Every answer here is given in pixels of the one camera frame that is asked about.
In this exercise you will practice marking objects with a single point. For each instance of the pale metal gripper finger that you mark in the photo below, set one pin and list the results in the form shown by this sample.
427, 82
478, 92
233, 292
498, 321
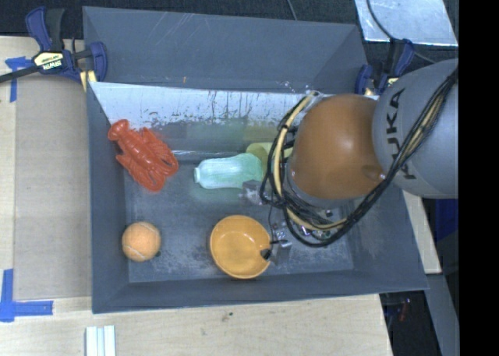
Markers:
251, 192
282, 247

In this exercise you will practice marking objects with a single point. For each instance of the pale green toy cabbage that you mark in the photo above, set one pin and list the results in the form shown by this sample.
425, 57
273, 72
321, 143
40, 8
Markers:
230, 171

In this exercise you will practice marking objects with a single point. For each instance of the yellow-green round thing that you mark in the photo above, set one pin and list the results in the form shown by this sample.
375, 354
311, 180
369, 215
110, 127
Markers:
260, 152

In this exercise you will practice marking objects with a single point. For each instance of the orange bowl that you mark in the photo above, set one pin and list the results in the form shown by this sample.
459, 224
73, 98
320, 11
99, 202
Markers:
238, 247

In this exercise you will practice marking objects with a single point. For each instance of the grey metal bin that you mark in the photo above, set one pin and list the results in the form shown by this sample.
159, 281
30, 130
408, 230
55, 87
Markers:
187, 210

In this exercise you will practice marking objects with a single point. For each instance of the red toy lobster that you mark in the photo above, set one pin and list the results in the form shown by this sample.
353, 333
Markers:
144, 157

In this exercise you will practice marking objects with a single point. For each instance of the orange tennis ball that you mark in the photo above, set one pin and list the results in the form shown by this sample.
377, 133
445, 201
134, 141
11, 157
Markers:
140, 241

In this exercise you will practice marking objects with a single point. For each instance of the black cylinder on white bracket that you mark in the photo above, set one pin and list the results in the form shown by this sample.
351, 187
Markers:
266, 254

